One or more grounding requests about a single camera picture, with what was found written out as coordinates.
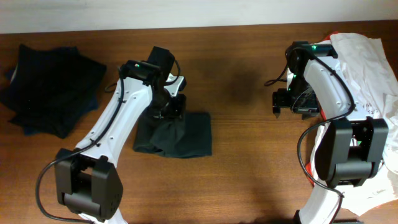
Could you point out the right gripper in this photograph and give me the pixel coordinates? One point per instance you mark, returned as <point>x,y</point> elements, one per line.
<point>280,100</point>

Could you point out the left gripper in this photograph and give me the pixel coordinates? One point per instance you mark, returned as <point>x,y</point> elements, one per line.
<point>175,109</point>

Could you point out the black Nike t-shirt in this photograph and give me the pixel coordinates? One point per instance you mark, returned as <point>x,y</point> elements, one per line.
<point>184,138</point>

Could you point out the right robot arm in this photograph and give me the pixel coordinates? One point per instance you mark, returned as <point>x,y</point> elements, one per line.
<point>350,144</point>

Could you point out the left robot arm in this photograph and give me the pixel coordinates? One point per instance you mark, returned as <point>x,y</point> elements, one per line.
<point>86,178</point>

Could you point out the red garment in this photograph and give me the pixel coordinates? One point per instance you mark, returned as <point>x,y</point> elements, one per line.
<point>310,166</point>

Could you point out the white t-shirt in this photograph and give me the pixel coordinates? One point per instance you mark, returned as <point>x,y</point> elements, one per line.
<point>363,66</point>

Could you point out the folded navy shirt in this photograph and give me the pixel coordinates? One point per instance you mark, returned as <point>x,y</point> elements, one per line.
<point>18,71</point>

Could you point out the folded black shirt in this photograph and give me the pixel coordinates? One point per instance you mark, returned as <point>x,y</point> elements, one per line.
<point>51,90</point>

